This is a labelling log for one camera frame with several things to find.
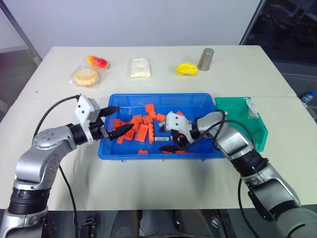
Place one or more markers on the blue plastic bin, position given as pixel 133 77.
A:
pixel 173 101

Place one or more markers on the white label card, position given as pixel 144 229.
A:
pixel 252 107

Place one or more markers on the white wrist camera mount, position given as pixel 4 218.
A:
pixel 175 122
pixel 85 109

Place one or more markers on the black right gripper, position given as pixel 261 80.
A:
pixel 178 141

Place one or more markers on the orange red toy peach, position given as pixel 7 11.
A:
pixel 97 62

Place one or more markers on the yellow plastic toy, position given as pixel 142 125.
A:
pixel 187 69

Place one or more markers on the black connector box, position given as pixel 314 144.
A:
pixel 87 226

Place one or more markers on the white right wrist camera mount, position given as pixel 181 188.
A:
pixel 175 122

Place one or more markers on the grey cylindrical battery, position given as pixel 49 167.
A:
pixel 161 123
pixel 162 139

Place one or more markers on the steel cup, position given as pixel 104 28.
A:
pixel 206 59

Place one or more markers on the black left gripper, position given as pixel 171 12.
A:
pixel 97 130

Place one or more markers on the long orange toy brick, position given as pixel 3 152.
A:
pixel 151 135

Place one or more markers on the small orange toy brick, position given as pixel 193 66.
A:
pixel 120 140

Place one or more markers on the clear water bottle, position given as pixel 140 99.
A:
pixel 309 96

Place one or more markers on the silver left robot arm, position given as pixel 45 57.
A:
pixel 44 138

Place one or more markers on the green plastic bin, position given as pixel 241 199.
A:
pixel 235 109

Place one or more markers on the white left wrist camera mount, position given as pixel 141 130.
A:
pixel 85 109

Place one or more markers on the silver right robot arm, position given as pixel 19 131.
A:
pixel 232 138

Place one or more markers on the grey metal frame post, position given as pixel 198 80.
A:
pixel 24 34

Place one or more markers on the white packet in clear wrap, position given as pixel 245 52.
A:
pixel 139 68

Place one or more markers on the dark glass panel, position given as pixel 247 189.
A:
pixel 280 29

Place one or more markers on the large orange toy brick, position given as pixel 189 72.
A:
pixel 142 133

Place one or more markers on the round bread in clear bag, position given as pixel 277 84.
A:
pixel 86 77

